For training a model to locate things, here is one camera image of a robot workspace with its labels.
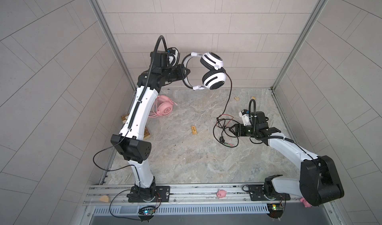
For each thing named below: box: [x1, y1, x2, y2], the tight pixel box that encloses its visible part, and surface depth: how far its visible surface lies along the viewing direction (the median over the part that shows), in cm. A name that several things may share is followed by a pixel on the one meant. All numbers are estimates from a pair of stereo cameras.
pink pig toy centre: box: [216, 188, 228, 199], surface depth 72 cm
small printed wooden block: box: [191, 125, 198, 135], surface depth 95 cm
